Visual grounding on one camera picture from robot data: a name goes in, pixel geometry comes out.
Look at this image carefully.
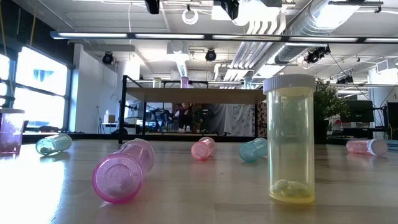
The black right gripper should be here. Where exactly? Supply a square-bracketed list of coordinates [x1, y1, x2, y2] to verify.
[222, 0, 240, 20]

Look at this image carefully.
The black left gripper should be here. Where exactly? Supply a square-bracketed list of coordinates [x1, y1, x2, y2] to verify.
[144, 0, 160, 15]

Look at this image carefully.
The teal medicine bottle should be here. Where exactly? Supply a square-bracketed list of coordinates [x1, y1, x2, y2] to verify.
[35, 133, 73, 156]
[238, 137, 269, 163]

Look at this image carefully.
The salmon pink medicine bottle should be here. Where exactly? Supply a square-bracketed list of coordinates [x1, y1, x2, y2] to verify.
[345, 138, 389, 157]
[190, 136, 216, 161]

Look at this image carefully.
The yellow medicine bottle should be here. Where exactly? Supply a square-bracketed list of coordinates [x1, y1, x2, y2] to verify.
[262, 73, 317, 204]

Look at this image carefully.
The magenta medicine bottle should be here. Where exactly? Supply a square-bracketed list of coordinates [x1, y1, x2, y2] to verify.
[91, 138, 156, 205]

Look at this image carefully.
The black bar with light strips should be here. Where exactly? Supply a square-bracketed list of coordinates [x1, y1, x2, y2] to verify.
[49, 30, 398, 44]

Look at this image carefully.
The floral patterned partition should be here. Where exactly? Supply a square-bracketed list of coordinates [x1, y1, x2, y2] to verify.
[229, 104, 268, 137]

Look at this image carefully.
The person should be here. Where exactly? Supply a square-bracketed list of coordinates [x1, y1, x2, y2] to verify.
[177, 102, 194, 132]

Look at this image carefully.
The large bright window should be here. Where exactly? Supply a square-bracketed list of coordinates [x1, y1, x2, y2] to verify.
[0, 46, 73, 131]

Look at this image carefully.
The green potted plant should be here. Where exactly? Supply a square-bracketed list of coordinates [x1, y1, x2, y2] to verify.
[313, 77, 351, 144]

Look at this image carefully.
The black computer monitor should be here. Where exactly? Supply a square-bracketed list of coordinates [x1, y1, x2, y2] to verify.
[340, 99, 375, 123]

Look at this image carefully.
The white coiled cable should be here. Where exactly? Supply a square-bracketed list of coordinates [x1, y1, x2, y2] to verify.
[182, 8, 200, 26]

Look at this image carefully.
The silver ventilation duct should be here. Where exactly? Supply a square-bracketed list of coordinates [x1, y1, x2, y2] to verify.
[273, 0, 363, 65]

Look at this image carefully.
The wooden shelf black metal frame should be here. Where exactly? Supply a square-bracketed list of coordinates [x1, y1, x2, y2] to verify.
[118, 75, 269, 144]

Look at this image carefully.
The black aluminium table frame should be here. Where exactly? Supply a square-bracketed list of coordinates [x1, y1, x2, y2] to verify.
[21, 132, 398, 146]

